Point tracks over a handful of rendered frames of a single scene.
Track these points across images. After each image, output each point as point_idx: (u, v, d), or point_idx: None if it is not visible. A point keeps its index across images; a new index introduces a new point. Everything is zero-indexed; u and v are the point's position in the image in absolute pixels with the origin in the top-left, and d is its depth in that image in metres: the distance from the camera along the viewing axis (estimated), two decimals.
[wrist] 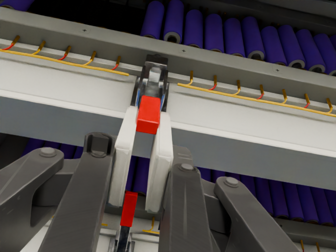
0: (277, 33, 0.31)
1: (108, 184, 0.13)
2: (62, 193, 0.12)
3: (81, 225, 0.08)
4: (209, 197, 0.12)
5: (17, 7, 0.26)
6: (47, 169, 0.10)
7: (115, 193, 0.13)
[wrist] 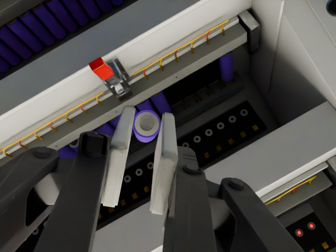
0: None
1: (103, 183, 0.13)
2: (56, 192, 0.12)
3: (77, 225, 0.08)
4: (214, 198, 0.12)
5: (222, 58, 0.38)
6: (41, 168, 0.10)
7: (110, 192, 0.13)
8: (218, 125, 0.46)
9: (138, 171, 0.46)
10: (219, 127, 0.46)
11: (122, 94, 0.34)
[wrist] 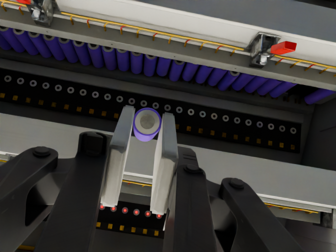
0: (159, 72, 0.47)
1: (102, 183, 0.13)
2: (56, 192, 0.12)
3: (76, 225, 0.08)
4: (214, 198, 0.12)
5: (327, 89, 0.44)
6: (41, 168, 0.10)
7: (110, 192, 0.13)
8: (269, 124, 0.53)
9: (191, 111, 0.52)
10: (269, 127, 0.53)
11: None
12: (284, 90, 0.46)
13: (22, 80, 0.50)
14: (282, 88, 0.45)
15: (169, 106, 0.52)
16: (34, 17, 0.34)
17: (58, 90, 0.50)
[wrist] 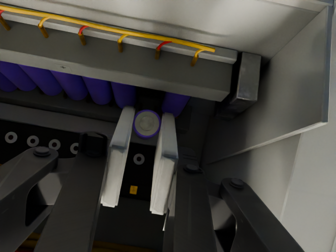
0: None
1: (103, 183, 0.13)
2: (56, 192, 0.12)
3: (76, 225, 0.08)
4: (214, 198, 0.12)
5: None
6: (41, 168, 0.10)
7: (110, 192, 0.13)
8: None
9: None
10: None
11: None
12: (93, 91, 0.22)
13: None
14: (88, 87, 0.22)
15: None
16: None
17: None
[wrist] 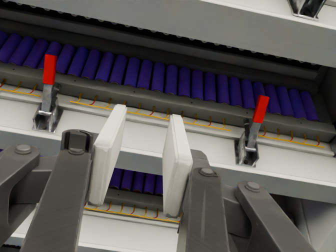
0: (149, 65, 0.47)
1: (86, 182, 0.13)
2: (38, 190, 0.12)
3: (62, 223, 0.08)
4: (231, 202, 0.12)
5: None
6: (23, 166, 0.10)
7: (95, 191, 0.13)
8: (21, 4, 0.46)
9: (113, 22, 0.47)
10: None
11: (57, 90, 0.40)
12: (19, 50, 0.44)
13: (288, 58, 0.49)
14: (22, 52, 0.44)
15: (138, 28, 0.47)
16: (248, 140, 0.41)
17: None
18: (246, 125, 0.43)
